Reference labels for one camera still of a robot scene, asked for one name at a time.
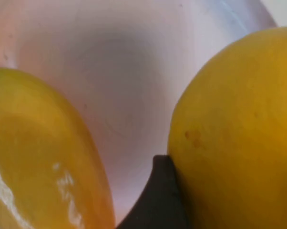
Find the yellow mango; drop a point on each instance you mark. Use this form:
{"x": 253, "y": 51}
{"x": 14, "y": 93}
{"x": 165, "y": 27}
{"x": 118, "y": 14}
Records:
{"x": 241, "y": 131}

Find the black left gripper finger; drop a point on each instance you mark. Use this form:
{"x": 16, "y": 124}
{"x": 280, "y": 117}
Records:
{"x": 162, "y": 202}

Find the orange mango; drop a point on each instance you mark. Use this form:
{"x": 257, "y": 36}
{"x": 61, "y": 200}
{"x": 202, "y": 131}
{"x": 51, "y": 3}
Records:
{"x": 38, "y": 155}

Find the pink round plate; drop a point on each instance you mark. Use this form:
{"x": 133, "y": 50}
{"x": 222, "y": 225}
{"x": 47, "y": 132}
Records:
{"x": 110, "y": 71}

